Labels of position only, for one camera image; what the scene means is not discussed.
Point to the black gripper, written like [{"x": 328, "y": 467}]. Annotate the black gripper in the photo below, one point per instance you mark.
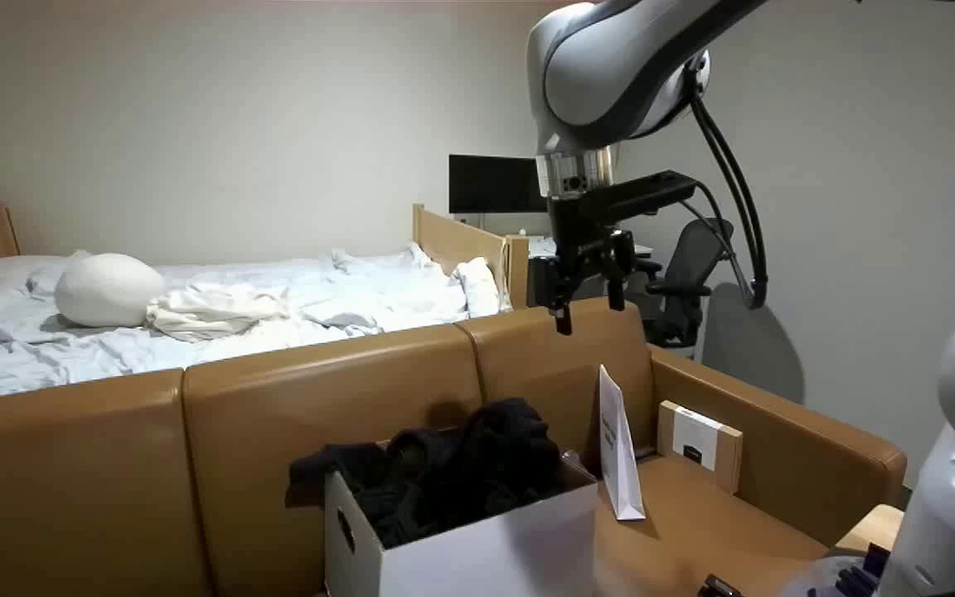
[{"x": 581, "y": 238}]

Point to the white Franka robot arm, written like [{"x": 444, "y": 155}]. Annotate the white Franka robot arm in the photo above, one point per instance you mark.
[{"x": 613, "y": 68}]

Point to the white cardboard box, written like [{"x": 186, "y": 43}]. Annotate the white cardboard box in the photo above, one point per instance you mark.
[{"x": 478, "y": 557}]

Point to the black office chair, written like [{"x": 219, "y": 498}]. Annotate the black office chair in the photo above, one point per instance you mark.
[{"x": 687, "y": 278}]

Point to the black computer monitor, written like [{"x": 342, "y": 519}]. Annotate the black computer monitor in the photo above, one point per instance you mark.
[{"x": 495, "y": 183}]

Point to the grey fabric chair back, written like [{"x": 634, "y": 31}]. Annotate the grey fabric chair back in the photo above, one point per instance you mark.
[{"x": 755, "y": 344}]

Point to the black clothing pile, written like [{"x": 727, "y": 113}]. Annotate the black clothing pile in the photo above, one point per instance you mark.
[{"x": 478, "y": 458}]

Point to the white duvet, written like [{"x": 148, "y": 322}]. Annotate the white duvet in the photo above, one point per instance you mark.
[{"x": 389, "y": 290}]

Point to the small shiny dark packet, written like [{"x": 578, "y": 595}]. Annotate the small shiny dark packet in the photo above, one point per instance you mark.
[{"x": 718, "y": 589}]

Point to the light wooden side table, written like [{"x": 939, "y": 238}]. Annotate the light wooden side table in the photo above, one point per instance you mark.
[{"x": 874, "y": 530}]

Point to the crumpled white cloth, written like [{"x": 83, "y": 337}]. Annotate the crumpled white cloth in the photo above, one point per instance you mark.
[{"x": 214, "y": 314}]

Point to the round white pillow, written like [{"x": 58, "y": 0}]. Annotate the round white pillow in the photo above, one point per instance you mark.
[{"x": 108, "y": 290}]

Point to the flat white pillow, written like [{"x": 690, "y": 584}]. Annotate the flat white pillow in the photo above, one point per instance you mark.
[{"x": 2, "y": 271}]

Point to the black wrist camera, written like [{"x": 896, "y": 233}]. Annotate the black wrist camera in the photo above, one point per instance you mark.
[{"x": 644, "y": 193}]

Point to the wooden frame bed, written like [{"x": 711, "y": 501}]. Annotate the wooden frame bed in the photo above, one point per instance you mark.
[{"x": 82, "y": 354}]

